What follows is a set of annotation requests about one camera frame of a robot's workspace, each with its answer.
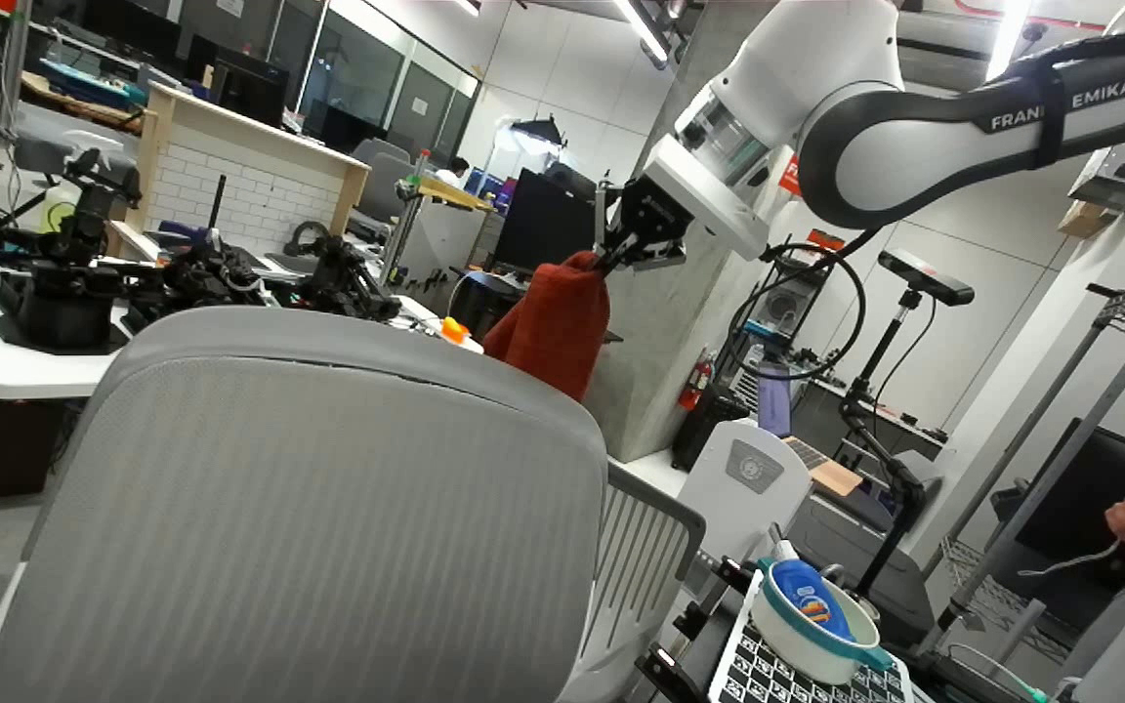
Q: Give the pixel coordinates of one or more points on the grey mesh office chair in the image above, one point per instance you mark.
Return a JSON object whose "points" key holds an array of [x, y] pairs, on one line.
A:
{"points": [[304, 510]]}

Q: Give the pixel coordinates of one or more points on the black computer monitor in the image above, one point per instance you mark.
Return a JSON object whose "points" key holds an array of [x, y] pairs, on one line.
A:
{"points": [[548, 220]]}

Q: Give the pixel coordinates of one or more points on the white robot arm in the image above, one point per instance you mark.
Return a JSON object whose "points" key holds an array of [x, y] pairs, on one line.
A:
{"points": [[820, 84]]}

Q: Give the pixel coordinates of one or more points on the black equipment on desk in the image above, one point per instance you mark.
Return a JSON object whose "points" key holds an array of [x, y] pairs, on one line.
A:
{"points": [[93, 277]]}

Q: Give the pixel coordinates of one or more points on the red fire extinguisher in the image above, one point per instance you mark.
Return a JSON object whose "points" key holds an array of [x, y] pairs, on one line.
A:
{"points": [[696, 379]]}

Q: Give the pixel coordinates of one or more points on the white pegboard crate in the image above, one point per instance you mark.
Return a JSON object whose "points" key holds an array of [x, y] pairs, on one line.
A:
{"points": [[253, 183]]}

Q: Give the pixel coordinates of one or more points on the metal wire shelf rack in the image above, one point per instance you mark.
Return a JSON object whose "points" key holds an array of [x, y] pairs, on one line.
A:
{"points": [[1056, 463]]}

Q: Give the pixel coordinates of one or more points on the red-orange towel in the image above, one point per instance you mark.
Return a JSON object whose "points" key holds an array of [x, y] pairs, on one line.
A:
{"points": [[557, 324]]}

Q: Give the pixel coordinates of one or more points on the white blue bowl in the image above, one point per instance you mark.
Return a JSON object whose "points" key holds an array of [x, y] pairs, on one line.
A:
{"points": [[815, 617]]}

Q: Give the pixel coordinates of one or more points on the black white dish rack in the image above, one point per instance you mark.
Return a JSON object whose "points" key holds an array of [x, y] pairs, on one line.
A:
{"points": [[751, 673]]}

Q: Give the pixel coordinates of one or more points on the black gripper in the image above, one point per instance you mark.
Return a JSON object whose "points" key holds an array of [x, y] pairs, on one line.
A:
{"points": [[647, 229]]}

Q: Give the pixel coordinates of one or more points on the white plastic jug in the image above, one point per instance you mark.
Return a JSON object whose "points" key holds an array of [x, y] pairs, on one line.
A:
{"points": [[742, 485]]}

